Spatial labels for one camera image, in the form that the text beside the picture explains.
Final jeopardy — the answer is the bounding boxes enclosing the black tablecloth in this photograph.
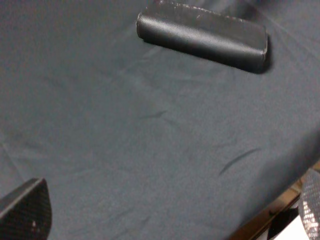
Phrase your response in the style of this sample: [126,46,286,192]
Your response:
[0,0,320,240]

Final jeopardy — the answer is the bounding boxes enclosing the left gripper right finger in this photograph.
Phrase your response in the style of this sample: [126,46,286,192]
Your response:
[298,169,320,240]

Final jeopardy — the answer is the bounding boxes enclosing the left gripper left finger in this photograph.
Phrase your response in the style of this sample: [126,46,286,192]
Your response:
[0,178,52,240]

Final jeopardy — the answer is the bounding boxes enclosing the black leather case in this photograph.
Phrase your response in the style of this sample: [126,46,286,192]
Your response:
[136,0,268,72]

